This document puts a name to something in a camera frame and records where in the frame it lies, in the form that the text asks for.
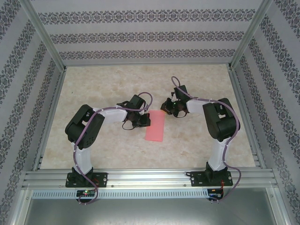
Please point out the pink cloth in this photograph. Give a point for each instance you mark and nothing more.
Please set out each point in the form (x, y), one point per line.
(155, 129)

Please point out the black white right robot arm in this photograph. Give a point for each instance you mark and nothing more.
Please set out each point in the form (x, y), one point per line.
(220, 119)

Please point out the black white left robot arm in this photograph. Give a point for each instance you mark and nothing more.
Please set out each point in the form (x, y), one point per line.
(84, 126)

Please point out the grey sheet metal shelf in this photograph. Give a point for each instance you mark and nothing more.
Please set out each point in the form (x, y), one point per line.
(150, 213)

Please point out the circuit board with green light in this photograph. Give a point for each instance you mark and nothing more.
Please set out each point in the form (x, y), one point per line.
(86, 193)

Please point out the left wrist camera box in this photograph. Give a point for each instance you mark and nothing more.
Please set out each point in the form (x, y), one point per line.
(142, 113)

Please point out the long aluminium mounting rail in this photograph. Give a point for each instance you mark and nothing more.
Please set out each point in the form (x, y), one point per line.
(150, 179)

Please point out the aluminium side rail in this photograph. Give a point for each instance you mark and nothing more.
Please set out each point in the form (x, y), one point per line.
(54, 103)
(237, 89)

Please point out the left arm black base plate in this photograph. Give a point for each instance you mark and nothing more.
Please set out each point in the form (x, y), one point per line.
(100, 179)

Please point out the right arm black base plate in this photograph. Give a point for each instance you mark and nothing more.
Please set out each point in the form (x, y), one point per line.
(198, 179)

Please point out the aluminium corner post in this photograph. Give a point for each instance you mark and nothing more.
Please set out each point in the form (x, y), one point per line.
(48, 37)
(249, 37)

